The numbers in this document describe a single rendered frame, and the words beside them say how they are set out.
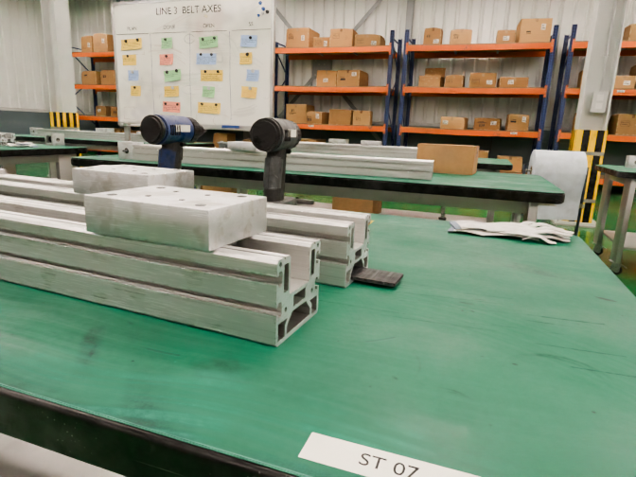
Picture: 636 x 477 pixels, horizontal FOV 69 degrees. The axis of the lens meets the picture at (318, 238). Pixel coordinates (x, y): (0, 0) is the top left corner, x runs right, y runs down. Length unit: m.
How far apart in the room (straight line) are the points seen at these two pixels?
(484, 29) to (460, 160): 8.76
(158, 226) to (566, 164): 3.84
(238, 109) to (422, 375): 3.53
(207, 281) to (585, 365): 0.36
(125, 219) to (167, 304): 0.10
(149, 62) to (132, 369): 4.00
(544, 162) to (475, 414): 3.78
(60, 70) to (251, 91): 5.70
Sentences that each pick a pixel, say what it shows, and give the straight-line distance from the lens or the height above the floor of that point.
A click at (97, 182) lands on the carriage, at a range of 0.82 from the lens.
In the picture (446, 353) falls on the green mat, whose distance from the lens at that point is 0.46.
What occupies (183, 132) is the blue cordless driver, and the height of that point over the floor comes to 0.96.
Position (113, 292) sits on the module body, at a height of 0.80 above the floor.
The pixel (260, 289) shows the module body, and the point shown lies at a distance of 0.43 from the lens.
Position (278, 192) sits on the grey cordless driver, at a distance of 0.87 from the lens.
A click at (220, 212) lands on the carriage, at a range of 0.45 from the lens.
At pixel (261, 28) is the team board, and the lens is 3.82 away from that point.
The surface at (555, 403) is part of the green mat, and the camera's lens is 0.42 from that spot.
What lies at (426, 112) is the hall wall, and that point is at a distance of 11.12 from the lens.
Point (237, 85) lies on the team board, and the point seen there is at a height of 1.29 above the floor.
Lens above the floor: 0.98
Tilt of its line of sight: 13 degrees down
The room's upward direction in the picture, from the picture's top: 2 degrees clockwise
